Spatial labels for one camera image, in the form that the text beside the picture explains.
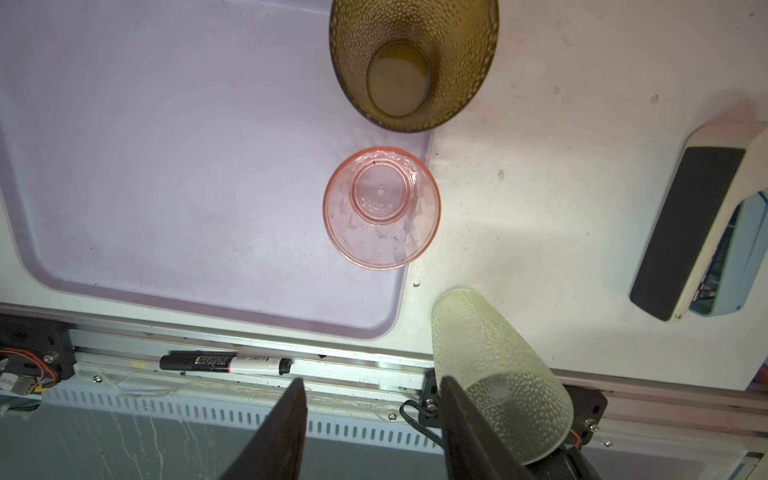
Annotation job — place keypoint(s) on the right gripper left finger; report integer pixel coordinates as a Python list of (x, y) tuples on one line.
[(276, 449)]

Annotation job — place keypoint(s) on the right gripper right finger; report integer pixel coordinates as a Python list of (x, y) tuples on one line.
[(472, 449)]

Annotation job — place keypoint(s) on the pale green frosted large cup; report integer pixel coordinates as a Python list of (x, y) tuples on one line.
[(472, 341)]

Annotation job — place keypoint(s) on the pink transparent cup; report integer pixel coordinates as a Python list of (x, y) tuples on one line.
[(382, 208)]

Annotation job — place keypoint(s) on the dark olive textured cup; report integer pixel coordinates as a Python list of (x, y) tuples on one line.
[(411, 65)]

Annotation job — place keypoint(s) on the lavender plastic tray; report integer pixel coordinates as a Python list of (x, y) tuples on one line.
[(175, 154)]

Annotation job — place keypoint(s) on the black white marker pen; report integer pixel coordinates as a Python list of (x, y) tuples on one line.
[(224, 363)]

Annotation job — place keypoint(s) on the stapler black cream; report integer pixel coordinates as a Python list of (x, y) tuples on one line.
[(710, 236)]

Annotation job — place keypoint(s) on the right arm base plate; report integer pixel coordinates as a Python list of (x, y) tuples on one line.
[(518, 410)]

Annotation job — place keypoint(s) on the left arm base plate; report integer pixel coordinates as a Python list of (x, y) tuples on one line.
[(36, 354)]

